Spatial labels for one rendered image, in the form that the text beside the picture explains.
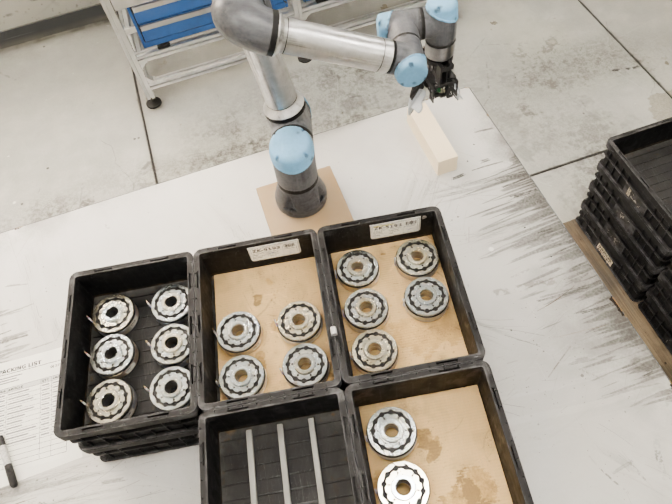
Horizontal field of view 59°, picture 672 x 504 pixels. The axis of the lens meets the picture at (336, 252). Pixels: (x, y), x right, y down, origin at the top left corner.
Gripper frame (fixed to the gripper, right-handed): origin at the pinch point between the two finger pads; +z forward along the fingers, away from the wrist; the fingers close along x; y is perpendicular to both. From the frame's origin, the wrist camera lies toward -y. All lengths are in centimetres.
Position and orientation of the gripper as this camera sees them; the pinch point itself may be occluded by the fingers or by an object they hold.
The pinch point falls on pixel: (432, 106)
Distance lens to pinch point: 176.5
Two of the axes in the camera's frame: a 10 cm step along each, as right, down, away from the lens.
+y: 3.2, 7.8, -5.3
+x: 9.4, -3.1, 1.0
